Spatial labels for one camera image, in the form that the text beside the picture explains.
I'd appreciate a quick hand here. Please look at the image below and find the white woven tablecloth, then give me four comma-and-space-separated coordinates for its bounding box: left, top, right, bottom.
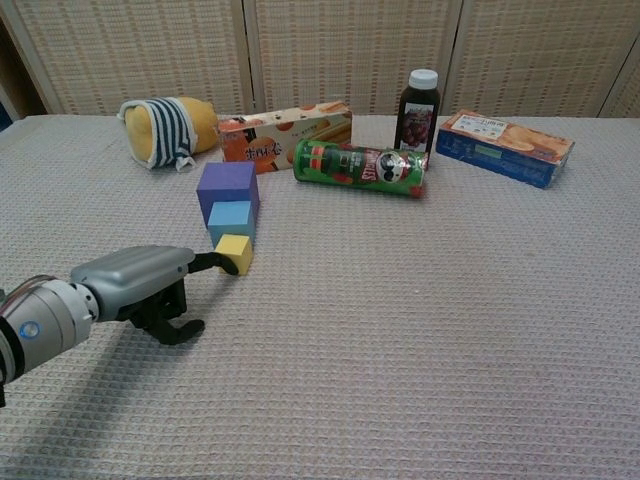
0, 113, 640, 480

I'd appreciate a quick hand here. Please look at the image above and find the yellow plush toy striped cloth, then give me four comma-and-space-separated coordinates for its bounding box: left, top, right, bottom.
116, 96, 220, 172

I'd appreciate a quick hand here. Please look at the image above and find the yellow foam cube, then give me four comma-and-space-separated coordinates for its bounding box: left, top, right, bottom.
214, 233, 254, 277

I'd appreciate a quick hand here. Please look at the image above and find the woven bamboo folding screen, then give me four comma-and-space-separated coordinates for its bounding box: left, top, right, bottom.
0, 0, 640, 119

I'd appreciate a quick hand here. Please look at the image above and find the orange biscuit box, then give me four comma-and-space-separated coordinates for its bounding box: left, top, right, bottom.
217, 100, 354, 177

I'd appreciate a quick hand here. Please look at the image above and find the dark juice bottle white cap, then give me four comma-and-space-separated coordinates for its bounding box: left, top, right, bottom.
393, 68, 442, 172

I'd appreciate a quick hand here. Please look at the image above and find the blue foam cube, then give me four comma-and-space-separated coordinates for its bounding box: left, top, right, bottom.
207, 199, 256, 250

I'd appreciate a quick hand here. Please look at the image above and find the purple foam cube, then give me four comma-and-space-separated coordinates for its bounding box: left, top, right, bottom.
195, 160, 261, 240

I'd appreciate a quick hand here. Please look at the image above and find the green Pringles can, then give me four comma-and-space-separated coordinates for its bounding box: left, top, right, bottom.
292, 137, 430, 200

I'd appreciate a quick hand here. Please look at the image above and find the blue cracker box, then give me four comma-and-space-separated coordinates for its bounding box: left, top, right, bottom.
435, 109, 576, 190

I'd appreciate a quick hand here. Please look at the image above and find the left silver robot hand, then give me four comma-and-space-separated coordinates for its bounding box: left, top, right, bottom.
68, 244, 240, 348

